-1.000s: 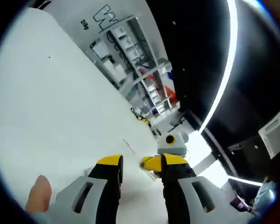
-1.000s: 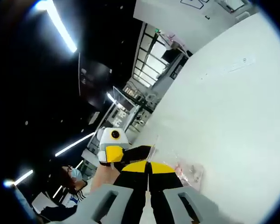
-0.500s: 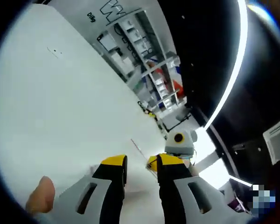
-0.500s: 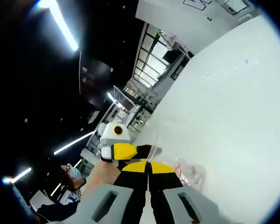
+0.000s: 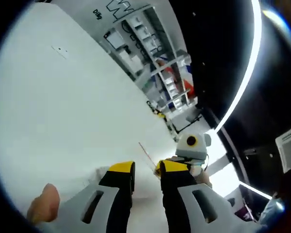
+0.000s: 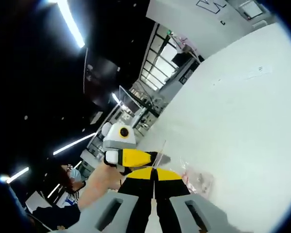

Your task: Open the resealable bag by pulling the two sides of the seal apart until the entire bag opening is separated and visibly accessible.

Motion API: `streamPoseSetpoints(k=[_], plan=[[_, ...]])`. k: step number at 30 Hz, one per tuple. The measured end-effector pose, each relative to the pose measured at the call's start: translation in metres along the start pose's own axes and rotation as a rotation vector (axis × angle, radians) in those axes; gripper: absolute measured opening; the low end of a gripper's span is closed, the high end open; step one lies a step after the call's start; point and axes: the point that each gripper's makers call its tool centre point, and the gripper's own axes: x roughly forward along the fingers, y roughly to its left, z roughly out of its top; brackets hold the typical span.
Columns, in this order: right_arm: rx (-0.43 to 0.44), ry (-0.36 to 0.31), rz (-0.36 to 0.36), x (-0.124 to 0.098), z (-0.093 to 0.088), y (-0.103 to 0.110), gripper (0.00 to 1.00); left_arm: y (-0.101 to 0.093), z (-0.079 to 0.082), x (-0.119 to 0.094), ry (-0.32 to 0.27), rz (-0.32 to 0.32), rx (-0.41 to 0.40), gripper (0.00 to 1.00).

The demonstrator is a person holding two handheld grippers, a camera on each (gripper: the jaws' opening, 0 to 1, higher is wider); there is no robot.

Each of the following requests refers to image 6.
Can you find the grey shelving unit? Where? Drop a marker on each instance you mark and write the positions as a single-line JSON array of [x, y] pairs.
[[252, 9]]

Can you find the ceiling light strip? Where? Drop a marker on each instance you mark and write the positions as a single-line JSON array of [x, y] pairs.
[[53, 190], [115, 97], [70, 24], [14, 174], [74, 143]]

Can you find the hanging dark screen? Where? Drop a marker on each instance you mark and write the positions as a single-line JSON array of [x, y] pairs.
[[99, 75]]

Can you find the black monitor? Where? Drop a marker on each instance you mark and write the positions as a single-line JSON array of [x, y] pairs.
[[182, 59]]

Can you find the pale pink object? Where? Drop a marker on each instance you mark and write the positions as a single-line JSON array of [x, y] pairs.
[[186, 43]]

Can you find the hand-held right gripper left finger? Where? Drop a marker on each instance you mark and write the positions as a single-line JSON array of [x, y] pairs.
[[138, 187]]

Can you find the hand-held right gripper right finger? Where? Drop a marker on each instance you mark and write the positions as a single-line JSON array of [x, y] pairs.
[[169, 189]]

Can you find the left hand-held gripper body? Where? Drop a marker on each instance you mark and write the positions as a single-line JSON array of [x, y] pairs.
[[116, 143]]

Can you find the clear resealable bag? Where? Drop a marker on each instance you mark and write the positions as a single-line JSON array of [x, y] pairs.
[[198, 182]]

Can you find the person's dark clothing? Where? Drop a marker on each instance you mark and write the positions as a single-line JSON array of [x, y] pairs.
[[55, 217]]

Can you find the grey counter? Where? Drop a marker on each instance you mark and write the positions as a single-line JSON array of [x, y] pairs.
[[191, 71]]

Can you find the grey lettered partition panel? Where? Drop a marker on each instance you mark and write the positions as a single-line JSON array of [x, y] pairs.
[[196, 26]]

